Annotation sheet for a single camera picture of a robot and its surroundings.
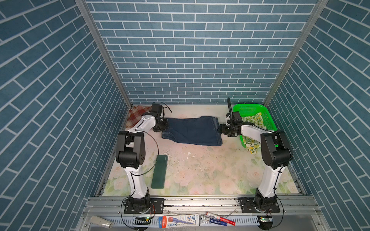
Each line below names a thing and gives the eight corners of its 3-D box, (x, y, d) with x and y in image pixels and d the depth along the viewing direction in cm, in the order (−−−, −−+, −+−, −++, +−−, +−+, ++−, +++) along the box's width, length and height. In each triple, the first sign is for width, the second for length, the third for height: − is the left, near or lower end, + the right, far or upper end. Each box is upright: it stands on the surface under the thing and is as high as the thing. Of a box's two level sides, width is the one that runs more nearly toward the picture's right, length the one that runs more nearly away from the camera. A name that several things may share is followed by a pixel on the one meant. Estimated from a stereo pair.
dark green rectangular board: (150, 188, 81) (149, 187, 79) (156, 156, 94) (155, 154, 92) (164, 188, 81) (163, 187, 79) (168, 156, 94) (167, 154, 92)
